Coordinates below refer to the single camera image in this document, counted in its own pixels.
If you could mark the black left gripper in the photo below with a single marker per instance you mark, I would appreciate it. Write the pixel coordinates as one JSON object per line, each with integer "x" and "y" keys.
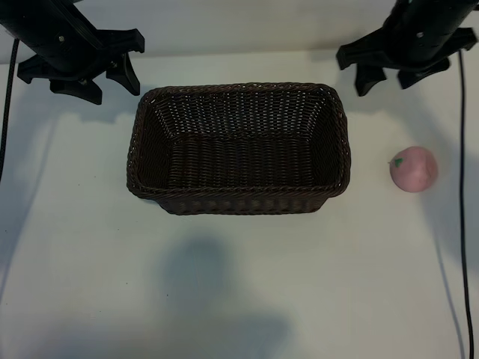
{"x": 56, "y": 37}

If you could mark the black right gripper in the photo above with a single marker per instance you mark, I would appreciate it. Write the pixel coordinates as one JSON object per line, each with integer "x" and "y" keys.
{"x": 423, "y": 37}

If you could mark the pink peach with green leaf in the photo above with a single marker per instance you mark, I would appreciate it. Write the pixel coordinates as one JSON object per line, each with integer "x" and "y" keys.
{"x": 413, "y": 172}

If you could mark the dark brown wicker basket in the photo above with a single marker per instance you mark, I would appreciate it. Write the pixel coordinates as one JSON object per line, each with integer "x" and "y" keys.
{"x": 239, "y": 157}

